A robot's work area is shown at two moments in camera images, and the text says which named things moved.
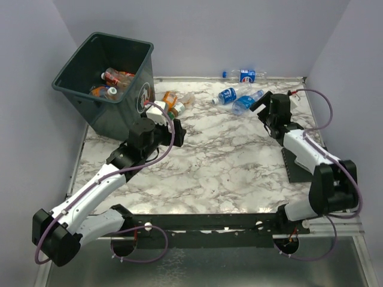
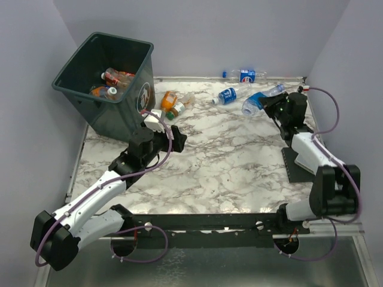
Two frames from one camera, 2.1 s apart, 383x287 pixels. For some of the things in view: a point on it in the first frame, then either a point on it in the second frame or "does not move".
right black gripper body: (266, 116) → (277, 111)
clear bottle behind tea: (188, 98) does not move
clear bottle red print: (120, 78) does not move
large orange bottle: (103, 91) does not move
